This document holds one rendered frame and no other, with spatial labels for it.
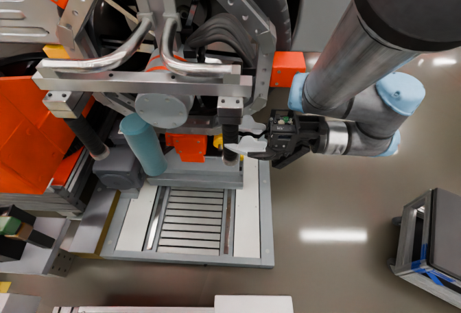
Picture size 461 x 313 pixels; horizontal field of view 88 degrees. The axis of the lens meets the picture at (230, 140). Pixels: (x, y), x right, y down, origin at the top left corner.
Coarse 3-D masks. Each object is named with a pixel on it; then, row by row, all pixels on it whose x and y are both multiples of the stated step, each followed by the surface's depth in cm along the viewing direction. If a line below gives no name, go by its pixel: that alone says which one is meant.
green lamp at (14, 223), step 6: (0, 216) 62; (6, 216) 62; (12, 216) 62; (0, 222) 61; (6, 222) 61; (12, 222) 62; (18, 222) 64; (0, 228) 60; (6, 228) 60; (12, 228) 62; (0, 234) 62; (6, 234) 62; (12, 234) 62
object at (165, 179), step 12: (240, 156) 130; (240, 168) 125; (156, 180) 124; (168, 180) 123; (180, 180) 123; (192, 180) 123; (204, 180) 125; (216, 180) 125; (228, 180) 125; (240, 180) 125
